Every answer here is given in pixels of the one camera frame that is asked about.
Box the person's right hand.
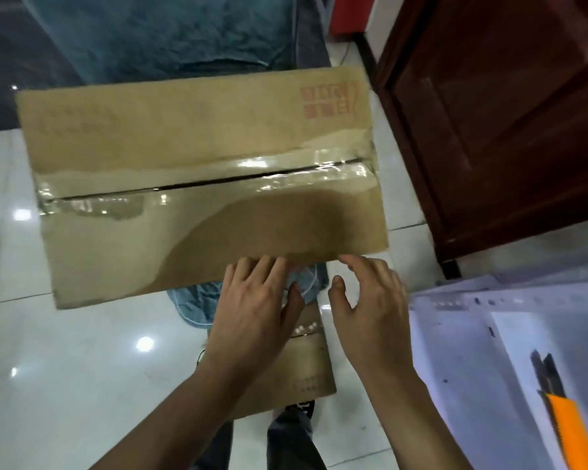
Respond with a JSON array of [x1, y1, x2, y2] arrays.
[[328, 254, 417, 383]]

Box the person's left hand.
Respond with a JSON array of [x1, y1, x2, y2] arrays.
[[204, 254, 306, 388]]

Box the white metal shelving rack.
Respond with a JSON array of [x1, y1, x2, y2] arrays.
[[406, 259, 588, 470]]

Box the large brown cardboard box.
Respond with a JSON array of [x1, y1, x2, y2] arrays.
[[15, 65, 391, 310]]

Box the orange utility knife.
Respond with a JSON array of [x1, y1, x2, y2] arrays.
[[529, 349, 588, 470]]

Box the person's left forearm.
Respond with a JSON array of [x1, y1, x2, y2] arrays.
[[88, 367, 246, 470]]

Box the person's grey trouser legs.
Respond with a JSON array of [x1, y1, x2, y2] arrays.
[[191, 406, 326, 470]]

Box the small printed brown carton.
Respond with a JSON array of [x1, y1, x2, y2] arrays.
[[230, 303, 338, 419]]

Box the dark wooden door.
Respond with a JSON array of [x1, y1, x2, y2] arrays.
[[375, 0, 588, 262]]

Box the teal fabric chair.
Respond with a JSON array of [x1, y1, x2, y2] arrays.
[[20, 0, 300, 86]]

